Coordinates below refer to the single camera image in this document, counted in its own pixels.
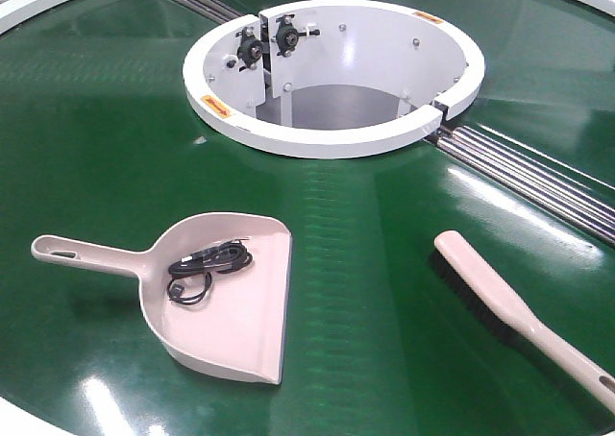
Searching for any black cable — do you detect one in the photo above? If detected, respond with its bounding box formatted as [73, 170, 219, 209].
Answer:
[165, 238, 255, 306]

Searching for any pink plastic dustpan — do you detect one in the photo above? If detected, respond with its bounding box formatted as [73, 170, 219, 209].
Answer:
[31, 212, 292, 385]

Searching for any green conveyor belt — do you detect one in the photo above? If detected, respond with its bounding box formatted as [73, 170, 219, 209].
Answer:
[1, 0, 614, 435]

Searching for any orange warning sticker front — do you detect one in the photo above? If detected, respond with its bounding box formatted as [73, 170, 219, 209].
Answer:
[201, 95, 233, 118]

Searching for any orange warning sticker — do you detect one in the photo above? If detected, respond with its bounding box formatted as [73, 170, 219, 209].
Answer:
[201, 95, 233, 118]
[413, 11, 443, 24]

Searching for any black bearing block left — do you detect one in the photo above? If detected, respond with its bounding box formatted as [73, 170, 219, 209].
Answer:
[236, 26, 263, 71]

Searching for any black bearing block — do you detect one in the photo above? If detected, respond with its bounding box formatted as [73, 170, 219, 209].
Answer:
[236, 26, 263, 71]
[274, 13, 321, 58]

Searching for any black bearing block right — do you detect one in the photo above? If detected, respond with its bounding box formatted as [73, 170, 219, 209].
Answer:
[274, 13, 321, 58]

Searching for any orange warning sticker rear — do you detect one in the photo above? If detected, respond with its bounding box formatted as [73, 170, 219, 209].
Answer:
[413, 11, 443, 24]

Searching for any steel rollers right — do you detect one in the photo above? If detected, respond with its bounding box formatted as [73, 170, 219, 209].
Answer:
[426, 126, 614, 246]

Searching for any white inner conveyor ring housing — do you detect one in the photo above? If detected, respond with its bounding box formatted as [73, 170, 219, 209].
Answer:
[183, 0, 485, 159]

